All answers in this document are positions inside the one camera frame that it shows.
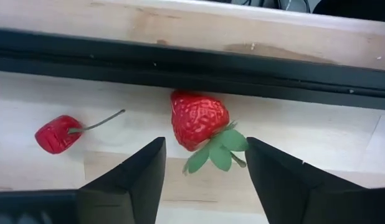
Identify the black aluminium frame rail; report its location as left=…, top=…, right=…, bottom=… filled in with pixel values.
left=0, top=27, right=385, bottom=111

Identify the red toy strawberry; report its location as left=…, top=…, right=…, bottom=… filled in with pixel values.
left=169, top=89, right=250, bottom=175

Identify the red toy cherry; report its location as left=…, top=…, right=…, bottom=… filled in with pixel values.
left=34, top=108, right=126, bottom=156

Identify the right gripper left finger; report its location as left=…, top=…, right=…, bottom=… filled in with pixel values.
left=77, top=136, right=168, bottom=224

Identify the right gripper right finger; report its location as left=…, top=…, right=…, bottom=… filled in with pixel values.
left=244, top=136, right=385, bottom=224

